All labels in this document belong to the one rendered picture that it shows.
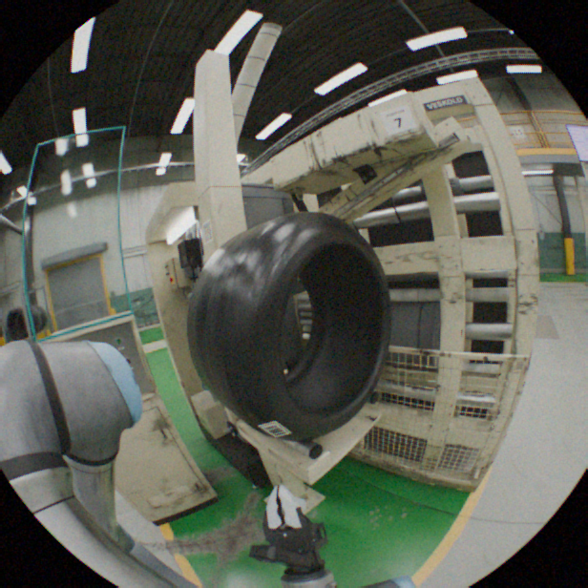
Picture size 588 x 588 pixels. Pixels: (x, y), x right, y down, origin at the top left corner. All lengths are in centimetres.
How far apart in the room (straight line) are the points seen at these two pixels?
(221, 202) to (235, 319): 52
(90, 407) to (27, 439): 9
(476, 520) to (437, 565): 33
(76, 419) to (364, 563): 132
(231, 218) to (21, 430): 79
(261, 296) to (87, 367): 28
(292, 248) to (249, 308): 13
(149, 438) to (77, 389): 103
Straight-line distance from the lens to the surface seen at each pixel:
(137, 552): 100
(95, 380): 26
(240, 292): 39
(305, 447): 62
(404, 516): 150
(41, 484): 20
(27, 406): 21
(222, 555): 153
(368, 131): 72
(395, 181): 80
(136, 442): 126
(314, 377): 87
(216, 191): 83
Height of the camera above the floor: 136
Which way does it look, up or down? 8 degrees down
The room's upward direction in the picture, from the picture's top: 10 degrees counter-clockwise
